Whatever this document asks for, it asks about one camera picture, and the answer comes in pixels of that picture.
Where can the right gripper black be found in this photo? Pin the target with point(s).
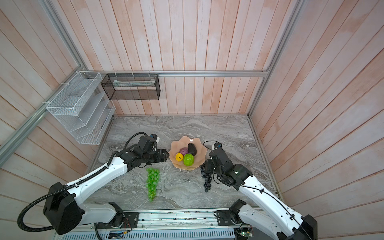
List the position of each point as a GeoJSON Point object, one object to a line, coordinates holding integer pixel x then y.
{"type": "Point", "coordinates": [208, 168]}

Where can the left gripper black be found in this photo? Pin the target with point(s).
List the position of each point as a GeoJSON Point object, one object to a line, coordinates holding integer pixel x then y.
{"type": "Point", "coordinates": [161, 155]}

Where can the dark purple fake grape bunch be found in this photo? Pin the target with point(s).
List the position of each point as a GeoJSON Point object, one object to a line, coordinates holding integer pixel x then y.
{"type": "Point", "coordinates": [207, 177]}

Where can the yellow fake lemon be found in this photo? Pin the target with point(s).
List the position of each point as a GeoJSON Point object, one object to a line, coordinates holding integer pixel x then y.
{"type": "Point", "coordinates": [179, 157]}

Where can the green fake grape bunch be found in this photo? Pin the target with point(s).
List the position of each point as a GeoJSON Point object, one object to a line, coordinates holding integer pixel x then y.
{"type": "Point", "coordinates": [152, 182]}

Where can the purple fake fruit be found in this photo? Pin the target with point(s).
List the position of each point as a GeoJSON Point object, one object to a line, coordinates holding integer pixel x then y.
{"type": "Point", "coordinates": [184, 151]}

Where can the dark fake avocado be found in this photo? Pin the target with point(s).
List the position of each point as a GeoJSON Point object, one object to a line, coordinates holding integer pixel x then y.
{"type": "Point", "coordinates": [192, 149]}

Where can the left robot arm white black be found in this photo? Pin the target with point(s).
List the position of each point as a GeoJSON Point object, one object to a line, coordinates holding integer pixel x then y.
{"type": "Point", "coordinates": [66, 209]}

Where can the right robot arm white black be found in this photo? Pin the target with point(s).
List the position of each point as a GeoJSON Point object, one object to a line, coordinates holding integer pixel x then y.
{"type": "Point", "coordinates": [278, 221]}

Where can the pink scalloped fruit bowl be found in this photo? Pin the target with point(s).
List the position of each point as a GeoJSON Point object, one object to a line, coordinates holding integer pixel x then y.
{"type": "Point", "coordinates": [200, 157]}

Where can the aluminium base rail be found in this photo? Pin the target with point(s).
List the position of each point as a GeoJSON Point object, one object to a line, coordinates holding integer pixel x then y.
{"type": "Point", "coordinates": [192, 224]}

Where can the black wire mesh basket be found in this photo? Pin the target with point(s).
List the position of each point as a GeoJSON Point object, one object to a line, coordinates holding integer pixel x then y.
{"type": "Point", "coordinates": [131, 87]}

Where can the white wire mesh shelf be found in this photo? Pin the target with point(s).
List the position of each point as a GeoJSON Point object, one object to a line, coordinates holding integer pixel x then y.
{"type": "Point", "coordinates": [81, 109]}

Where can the horizontal aluminium frame bar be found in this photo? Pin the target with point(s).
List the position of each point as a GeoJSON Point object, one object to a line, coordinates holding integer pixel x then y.
{"type": "Point", "coordinates": [241, 73]}

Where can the left aluminium frame bar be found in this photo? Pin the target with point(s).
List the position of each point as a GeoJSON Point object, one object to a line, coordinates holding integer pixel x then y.
{"type": "Point", "coordinates": [18, 137]}

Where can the right aluminium frame bar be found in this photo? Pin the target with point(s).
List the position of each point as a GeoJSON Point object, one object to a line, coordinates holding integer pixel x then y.
{"type": "Point", "coordinates": [286, 34]}

